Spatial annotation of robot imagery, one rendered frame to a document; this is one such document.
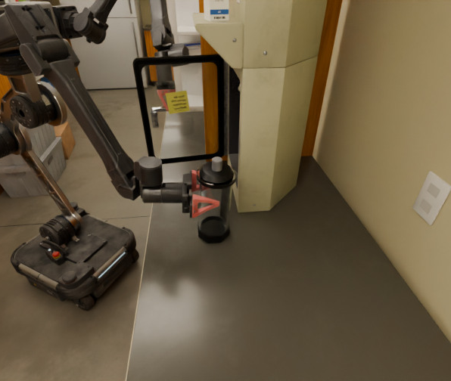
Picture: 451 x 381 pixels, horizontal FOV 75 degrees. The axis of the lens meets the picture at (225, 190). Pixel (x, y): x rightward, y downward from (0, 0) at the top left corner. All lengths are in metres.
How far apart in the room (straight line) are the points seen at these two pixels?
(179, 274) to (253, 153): 0.41
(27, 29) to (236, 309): 0.80
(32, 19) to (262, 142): 0.64
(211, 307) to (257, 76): 0.59
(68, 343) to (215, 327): 1.33
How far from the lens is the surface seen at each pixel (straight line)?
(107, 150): 0.83
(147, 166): 0.75
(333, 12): 1.25
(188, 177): 0.82
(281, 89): 0.83
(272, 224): 0.98
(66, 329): 2.02
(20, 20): 0.88
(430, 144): 0.86
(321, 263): 0.89
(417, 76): 0.92
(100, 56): 5.94
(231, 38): 0.78
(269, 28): 0.80
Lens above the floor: 1.58
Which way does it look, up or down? 35 degrees down
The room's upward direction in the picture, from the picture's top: straight up
